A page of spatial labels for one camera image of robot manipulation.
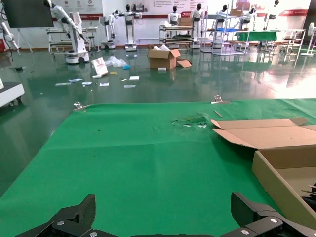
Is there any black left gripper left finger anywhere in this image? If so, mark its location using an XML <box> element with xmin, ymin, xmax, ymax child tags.
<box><xmin>14</xmin><ymin>194</ymin><xmax>109</xmax><ymax>237</ymax></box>

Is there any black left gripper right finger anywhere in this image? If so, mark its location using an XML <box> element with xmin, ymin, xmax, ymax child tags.
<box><xmin>219</xmin><ymin>192</ymin><xmax>316</xmax><ymax>237</ymax></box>

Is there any cardboard box with round holes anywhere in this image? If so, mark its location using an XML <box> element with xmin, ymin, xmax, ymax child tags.
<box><xmin>210</xmin><ymin>118</ymin><xmax>316</xmax><ymax>229</ymax></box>

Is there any white and red box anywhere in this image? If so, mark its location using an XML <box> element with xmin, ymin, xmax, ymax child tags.
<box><xmin>90</xmin><ymin>57</ymin><xmax>109</xmax><ymax>78</ymax></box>

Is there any green table cloth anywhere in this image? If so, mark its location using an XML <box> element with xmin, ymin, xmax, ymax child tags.
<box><xmin>0</xmin><ymin>98</ymin><xmax>316</xmax><ymax>237</ymax></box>

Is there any metal table clip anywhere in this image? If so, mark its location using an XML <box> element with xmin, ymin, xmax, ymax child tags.
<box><xmin>73</xmin><ymin>101</ymin><xmax>91</xmax><ymax>111</ymax></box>
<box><xmin>211</xmin><ymin>95</ymin><xmax>231</xmax><ymax>105</ymax></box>

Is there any clear plastic bag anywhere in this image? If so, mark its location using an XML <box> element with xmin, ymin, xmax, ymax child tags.
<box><xmin>172</xmin><ymin>112</ymin><xmax>211</xmax><ymax>129</ymax></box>
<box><xmin>104</xmin><ymin>55</ymin><xmax>128</xmax><ymax>69</ymax></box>

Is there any white machine base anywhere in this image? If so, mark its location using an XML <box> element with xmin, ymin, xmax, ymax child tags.
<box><xmin>0</xmin><ymin>77</ymin><xmax>26</xmax><ymax>109</ymax></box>

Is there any large open cardboard carton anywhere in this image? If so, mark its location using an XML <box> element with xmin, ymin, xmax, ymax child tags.
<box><xmin>147</xmin><ymin>45</ymin><xmax>181</xmax><ymax>71</ymax></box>

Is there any table with green cloth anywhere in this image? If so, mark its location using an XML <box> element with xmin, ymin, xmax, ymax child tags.
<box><xmin>235</xmin><ymin>30</ymin><xmax>280</xmax><ymax>44</ymax></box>

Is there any tall metal shelving rack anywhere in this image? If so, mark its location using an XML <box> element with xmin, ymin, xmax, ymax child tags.
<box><xmin>200</xmin><ymin>12</ymin><xmax>250</xmax><ymax>56</ymax></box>

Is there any small white humanoid robot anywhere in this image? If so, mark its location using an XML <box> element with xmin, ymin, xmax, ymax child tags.
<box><xmin>99</xmin><ymin>11</ymin><xmax>117</xmax><ymax>50</ymax></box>

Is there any white standing fan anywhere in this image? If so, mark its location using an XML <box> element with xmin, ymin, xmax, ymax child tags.
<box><xmin>299</xmin><ymin>22</ymin><xmax>316</xmax><ymax>57</ymax></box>

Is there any white humanoid robot arms spread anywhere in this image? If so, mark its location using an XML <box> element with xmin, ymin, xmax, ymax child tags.
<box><xmin>113</xmin><ymin>4</ymin><xmax>143</xmax><ymax>52</ymax></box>

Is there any metal cart with shelves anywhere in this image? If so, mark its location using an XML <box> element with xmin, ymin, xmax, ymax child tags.
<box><xmin>158</xmin><ymin>24</ymin><xmax>196</xmax><ymax>49</ymax></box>

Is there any black monitor screen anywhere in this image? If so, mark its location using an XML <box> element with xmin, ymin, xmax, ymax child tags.
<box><xmin>1</xmin><ymin>0</ymin><xmax>55</xmax><ymax>29</ymax></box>

